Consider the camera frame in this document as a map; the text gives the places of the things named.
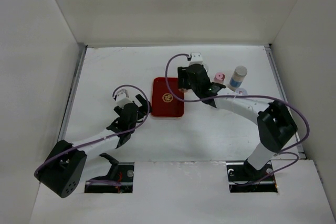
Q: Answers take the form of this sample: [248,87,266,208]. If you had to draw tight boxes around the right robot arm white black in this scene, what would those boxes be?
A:
[177,64,298,180]

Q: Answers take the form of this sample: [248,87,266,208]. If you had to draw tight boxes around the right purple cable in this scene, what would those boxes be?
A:
[165,54,311,186]

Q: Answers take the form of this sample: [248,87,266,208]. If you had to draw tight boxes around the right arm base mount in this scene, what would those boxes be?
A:
[226,162,278,193]

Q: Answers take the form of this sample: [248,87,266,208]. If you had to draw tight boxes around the white cap jar right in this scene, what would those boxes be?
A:
[235,88,248,95]

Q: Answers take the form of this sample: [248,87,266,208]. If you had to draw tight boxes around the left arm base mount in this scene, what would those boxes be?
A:
[84,153,135,194]

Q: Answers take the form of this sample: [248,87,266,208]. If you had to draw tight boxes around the red rectangular tray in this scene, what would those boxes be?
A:
[151,77,184,118]

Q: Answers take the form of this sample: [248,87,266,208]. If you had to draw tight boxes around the silver cap blue label bottle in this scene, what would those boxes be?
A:
[228,66,247,91]

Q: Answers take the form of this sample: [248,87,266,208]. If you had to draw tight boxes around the pink cap spice bottle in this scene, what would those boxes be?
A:
[214,72,225,84]

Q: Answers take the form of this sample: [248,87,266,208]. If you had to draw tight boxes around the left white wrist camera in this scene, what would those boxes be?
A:
[114,89,132,109]

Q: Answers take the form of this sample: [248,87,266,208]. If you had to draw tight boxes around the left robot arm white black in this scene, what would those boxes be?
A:
[34,90,151,198]

